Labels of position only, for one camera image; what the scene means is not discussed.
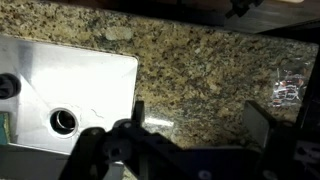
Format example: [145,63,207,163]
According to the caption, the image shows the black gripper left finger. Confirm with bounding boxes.
[132,101,145,126]

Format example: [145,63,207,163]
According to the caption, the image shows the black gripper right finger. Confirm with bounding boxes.
[242,100,277,147]

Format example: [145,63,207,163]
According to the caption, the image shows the clear plastic wrapper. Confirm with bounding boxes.
[271,68,306,107]

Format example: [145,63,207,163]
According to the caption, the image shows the stainless steel sink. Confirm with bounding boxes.
[0,36,138,154]

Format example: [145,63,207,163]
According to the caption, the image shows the black sink stopper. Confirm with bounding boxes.
[0,73,21,100]

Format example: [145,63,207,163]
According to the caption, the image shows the green sponge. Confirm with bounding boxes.
[0,112,10,145]

